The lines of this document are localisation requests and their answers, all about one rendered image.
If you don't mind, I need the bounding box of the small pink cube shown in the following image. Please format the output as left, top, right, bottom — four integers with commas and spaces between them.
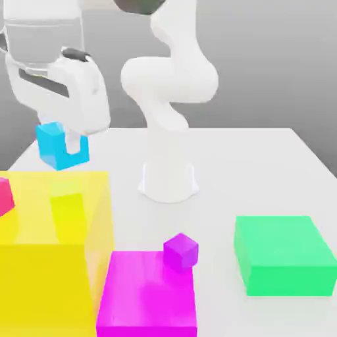
0, 176, 16, 217

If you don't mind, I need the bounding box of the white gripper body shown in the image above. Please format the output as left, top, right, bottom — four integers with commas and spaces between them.
5, 53, 112, 136

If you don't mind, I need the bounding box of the small blue cube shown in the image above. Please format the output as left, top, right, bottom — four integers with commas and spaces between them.
35, 121, 91, 172

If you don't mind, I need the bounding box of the small yellow cube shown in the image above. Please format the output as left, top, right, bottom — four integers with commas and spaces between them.
49, 193, 88, 245

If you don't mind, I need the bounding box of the large magenta box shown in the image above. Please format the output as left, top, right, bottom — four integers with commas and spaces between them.
95, 250, 199, 337

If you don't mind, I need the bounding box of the large green box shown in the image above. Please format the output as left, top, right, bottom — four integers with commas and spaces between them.
233, 215, 337, 298

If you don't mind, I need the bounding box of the large yellow box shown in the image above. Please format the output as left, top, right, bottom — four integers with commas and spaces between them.
0, 170, 116, 337

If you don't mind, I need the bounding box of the small purple cube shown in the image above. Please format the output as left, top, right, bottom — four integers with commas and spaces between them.
163, 232, 200, 274

